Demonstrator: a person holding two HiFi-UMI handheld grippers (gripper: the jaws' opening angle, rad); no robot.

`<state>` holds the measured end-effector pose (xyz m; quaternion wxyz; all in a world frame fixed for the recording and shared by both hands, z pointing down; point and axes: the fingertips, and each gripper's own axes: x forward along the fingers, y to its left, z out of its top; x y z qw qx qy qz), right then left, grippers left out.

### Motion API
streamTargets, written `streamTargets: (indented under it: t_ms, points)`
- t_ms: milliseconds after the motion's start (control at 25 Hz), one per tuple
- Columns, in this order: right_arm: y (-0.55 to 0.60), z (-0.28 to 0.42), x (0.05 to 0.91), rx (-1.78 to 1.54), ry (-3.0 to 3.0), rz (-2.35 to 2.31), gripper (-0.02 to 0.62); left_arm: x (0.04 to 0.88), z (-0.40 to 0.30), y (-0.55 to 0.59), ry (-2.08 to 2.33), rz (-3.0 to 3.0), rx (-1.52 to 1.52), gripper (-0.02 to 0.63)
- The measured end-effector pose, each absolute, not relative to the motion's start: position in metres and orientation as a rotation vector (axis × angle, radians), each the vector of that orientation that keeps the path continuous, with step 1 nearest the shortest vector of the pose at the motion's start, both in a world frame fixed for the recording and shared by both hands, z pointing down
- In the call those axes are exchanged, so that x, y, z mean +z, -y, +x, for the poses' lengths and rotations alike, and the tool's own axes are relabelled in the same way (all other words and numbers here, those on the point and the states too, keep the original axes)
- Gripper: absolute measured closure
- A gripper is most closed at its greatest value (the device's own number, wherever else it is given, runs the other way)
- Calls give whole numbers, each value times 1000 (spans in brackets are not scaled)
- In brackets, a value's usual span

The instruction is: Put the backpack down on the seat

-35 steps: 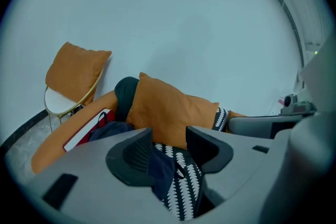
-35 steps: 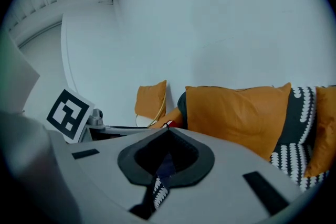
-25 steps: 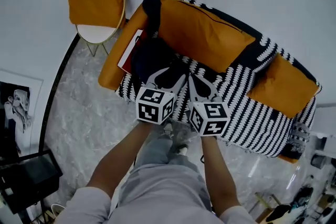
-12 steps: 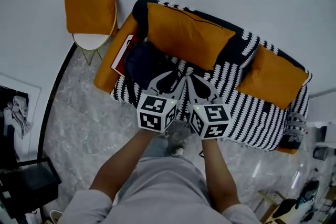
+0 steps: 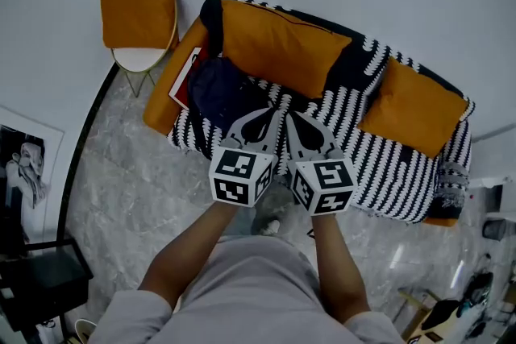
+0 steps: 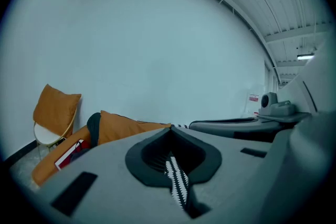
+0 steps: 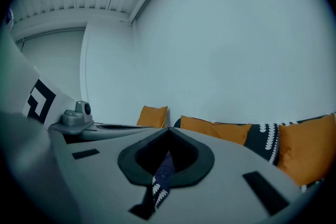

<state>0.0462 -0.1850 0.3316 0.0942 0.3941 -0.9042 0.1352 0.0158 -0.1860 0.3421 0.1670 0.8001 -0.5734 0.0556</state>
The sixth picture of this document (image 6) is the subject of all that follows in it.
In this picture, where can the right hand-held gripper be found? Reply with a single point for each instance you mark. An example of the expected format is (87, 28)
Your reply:
(284, 110)

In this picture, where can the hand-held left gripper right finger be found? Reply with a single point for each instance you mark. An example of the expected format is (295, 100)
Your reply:
(236, 178)

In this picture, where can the grey gripper camera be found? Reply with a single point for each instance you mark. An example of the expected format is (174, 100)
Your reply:
(265, 101)

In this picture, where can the orange cushion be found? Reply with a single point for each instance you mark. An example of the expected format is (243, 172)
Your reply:
(123, 128)
(55, 107)

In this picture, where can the white paper sign red print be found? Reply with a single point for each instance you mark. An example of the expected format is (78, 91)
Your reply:
(256, 113)
(253, 98)

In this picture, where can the gold frame white seat chair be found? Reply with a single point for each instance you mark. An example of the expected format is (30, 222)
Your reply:
(46, 135)

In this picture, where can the red book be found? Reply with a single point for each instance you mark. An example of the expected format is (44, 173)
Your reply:
(65, 158)

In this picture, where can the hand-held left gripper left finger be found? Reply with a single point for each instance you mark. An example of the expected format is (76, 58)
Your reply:
(105, 165)

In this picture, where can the ceiling tube light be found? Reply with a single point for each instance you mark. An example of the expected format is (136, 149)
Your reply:
(305, 56)

